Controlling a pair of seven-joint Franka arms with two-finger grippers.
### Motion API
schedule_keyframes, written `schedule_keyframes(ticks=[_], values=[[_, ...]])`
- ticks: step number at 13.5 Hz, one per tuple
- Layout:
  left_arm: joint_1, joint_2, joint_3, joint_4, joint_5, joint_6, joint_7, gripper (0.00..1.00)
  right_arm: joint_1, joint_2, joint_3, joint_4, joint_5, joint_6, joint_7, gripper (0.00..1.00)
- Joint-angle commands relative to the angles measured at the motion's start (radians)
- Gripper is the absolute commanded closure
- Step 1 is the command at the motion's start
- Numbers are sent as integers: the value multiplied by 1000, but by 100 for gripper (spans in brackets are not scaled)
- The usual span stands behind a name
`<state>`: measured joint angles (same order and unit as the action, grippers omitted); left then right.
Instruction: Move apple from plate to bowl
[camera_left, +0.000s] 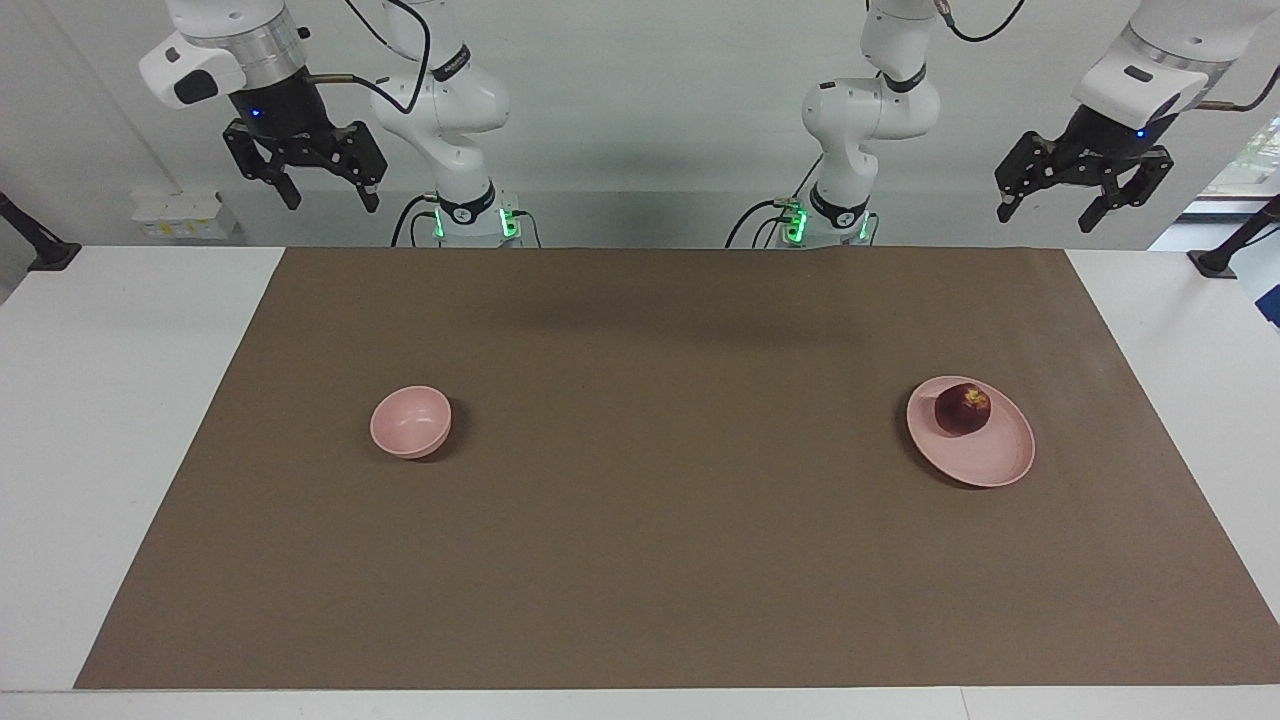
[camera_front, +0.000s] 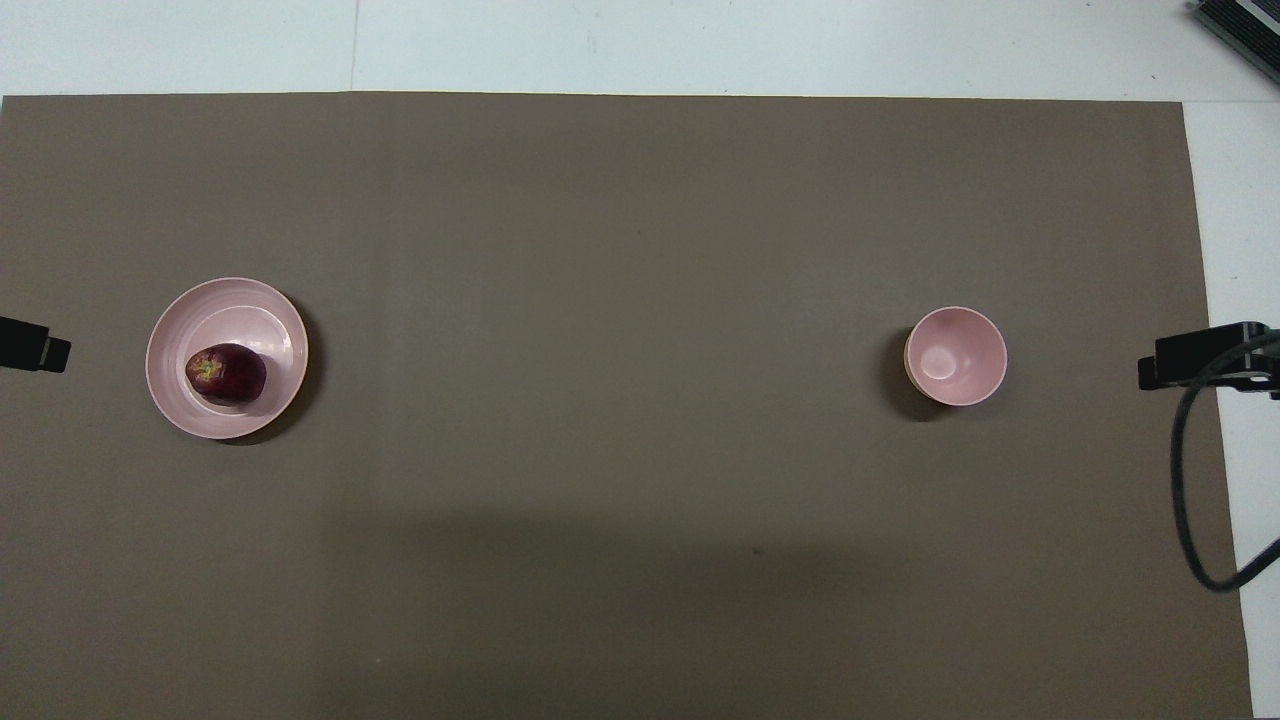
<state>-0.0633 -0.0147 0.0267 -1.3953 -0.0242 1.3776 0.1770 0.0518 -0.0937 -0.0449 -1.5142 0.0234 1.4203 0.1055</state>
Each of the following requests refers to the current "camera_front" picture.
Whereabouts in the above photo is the brown table mat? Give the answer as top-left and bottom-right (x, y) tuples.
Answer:
(0, 92), (1256, 720)

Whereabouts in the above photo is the pink bowl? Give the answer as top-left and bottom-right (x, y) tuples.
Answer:
(904, 306), (1008, 407)

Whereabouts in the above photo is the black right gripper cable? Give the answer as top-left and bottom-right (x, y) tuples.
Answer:
(1172, 330), (1280, 593)

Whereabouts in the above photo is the dark red apple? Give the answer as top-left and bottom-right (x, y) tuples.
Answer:
(185, 343), (268, 406)

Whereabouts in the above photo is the pink plate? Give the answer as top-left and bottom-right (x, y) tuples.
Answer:
(145, 277), (310, 441)

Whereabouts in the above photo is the grey ribbed metal box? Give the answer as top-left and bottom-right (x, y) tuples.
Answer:
(1188, 0), (1280, 58)

